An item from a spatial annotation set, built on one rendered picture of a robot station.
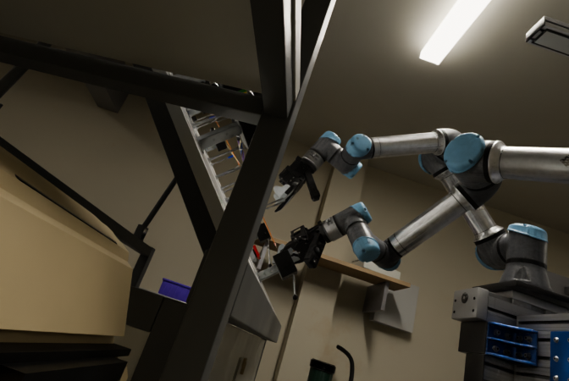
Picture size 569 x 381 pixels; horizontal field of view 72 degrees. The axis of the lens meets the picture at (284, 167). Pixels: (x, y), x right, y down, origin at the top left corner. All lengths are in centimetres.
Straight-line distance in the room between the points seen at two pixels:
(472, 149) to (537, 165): 15
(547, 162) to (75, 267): 102
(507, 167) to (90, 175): 341
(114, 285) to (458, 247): 395
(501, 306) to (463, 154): 48
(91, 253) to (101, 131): 379
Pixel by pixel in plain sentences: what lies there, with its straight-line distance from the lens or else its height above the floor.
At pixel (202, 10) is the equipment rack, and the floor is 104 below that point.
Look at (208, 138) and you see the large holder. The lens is 73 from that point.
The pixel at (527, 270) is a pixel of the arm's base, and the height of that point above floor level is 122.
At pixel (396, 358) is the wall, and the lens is 378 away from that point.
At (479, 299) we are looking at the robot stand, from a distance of 135.
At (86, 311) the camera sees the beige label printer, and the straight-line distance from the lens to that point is 29.
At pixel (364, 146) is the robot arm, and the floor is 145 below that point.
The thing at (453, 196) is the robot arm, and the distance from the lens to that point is 130.
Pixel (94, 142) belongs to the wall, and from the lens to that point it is 404.
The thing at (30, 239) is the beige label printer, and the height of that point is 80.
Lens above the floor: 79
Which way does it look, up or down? 24 degrees up
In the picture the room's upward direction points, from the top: 18 degrees clockwise
